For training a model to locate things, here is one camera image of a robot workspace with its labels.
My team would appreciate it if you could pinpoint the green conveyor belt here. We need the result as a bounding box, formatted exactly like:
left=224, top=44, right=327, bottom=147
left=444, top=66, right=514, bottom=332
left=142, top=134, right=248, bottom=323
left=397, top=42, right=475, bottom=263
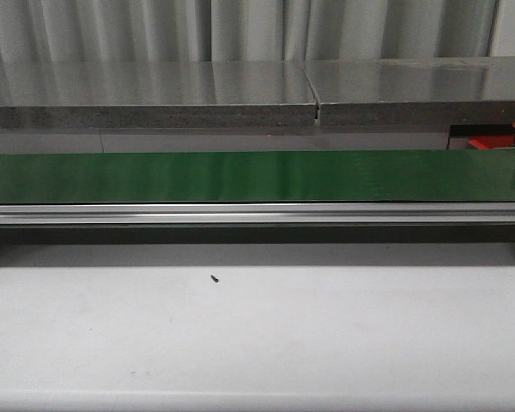
left=0, top=149, right=515, bottom=204

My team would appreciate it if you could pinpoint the red plastic tray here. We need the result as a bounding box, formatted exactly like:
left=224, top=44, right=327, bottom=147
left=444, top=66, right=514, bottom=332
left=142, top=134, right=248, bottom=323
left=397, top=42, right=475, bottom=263
left=468, top=135, right=515, bottom=150

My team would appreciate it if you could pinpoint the grey stone counter left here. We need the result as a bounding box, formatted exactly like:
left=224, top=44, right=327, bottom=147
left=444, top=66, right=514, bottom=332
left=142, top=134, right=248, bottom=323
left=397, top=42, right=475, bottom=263
left=0, top=62, right=317, bottom=130

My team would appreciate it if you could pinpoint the grey pleated curtain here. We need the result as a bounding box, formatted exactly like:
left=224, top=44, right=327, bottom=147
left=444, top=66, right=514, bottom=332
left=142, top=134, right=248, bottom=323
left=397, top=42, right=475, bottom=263
left=0, top=1, right=498, bottom=63

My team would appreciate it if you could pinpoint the aluminium conveyor side rail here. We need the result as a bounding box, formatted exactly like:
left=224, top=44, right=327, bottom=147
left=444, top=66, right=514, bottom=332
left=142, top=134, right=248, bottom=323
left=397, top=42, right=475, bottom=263
left=0, top=202, right=515, bottom=226

